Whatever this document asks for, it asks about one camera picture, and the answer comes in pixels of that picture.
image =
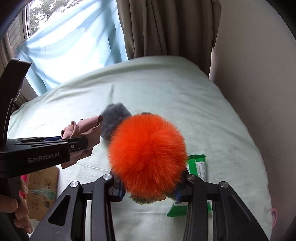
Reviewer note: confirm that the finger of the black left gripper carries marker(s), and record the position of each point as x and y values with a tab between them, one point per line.
73	144

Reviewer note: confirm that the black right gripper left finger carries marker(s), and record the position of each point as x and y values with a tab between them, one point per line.
117	191

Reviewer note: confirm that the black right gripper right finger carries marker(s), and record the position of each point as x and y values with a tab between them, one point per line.
182	189

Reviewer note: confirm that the pink cloth piece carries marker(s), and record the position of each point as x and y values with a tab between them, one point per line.
89	128

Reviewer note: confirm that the green white tissue pack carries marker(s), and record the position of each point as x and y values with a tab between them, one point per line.
196	166

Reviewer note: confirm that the orange fluffy pompom toy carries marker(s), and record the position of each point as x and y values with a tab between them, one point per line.
149	154

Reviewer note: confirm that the grey blue fuzzy sock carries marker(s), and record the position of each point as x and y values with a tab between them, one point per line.
113	115

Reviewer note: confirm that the person left hand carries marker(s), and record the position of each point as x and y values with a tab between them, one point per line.
20	209

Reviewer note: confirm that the cardboard box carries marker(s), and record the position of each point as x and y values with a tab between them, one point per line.
41	192

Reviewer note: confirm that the pink object at bedside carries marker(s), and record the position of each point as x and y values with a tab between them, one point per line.
274	214

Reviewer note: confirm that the light blue hanging sheet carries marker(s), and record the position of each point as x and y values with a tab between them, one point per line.
85	38

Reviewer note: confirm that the window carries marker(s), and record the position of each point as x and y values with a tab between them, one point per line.
30	19

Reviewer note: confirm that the brown curtain right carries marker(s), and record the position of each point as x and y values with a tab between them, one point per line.
186	28

